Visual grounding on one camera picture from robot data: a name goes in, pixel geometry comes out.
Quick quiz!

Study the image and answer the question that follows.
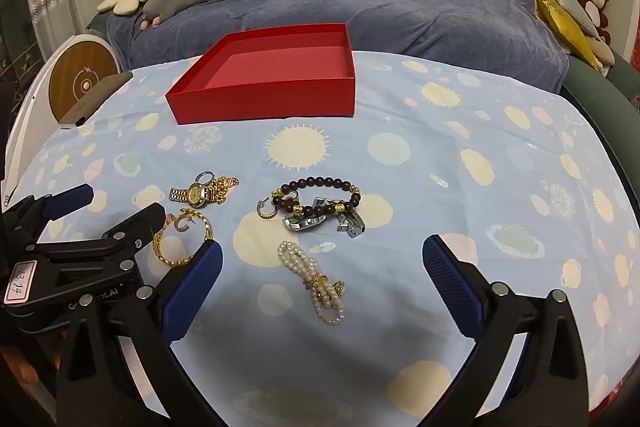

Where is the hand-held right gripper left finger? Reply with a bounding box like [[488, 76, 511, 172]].
[[55, 239, 226, 427]]

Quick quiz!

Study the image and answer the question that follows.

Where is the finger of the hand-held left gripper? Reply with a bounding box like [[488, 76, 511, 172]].
[[30, 203, 167, 273], [0, 183, 95, 249]]

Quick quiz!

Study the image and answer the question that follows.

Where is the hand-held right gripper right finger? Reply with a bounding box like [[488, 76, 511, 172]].
[[422, 234, 593, 427]]

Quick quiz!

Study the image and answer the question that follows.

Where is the gold chain-link bangle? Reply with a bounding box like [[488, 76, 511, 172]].
[[152, 208, 214, 269]]

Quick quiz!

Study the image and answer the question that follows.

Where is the gold chain bracelet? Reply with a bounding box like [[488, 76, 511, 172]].
[[169, 183, 213, 208]]

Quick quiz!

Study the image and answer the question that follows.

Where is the gold chain necklace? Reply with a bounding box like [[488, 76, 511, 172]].
[[205, 175, 240, 204]]

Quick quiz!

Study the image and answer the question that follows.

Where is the pearl bracelet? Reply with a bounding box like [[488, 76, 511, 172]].
[[277, 241, 347, 325]]

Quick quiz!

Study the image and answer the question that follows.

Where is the silver link bracelet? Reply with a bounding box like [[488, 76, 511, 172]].
[[281, 195, 367, 239]]

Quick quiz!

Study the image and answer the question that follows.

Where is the dark bead bracelet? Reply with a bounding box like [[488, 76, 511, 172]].
[[271, 176, 362, 217]]

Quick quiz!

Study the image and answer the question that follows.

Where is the red cardboard box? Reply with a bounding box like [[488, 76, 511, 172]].
[[165, 23, 357, 126]]

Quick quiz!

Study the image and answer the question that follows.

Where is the light blue planet-print cloth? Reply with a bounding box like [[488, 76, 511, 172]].
[[5, 51, 636, 427]]

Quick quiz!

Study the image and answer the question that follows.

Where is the round white wooden-faced device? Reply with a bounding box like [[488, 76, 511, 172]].
[[7, 32, 121, 188]]

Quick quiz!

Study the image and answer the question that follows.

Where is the green sofa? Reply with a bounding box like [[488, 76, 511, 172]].
[[510, 0, 640, 158]]

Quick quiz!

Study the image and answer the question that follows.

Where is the beige plush cushion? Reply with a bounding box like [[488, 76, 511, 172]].
[[590, 39, 617, 68]]

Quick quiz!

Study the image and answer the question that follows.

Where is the yellow cushion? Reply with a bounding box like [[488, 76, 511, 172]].
[[532, 0, 601, 70]]

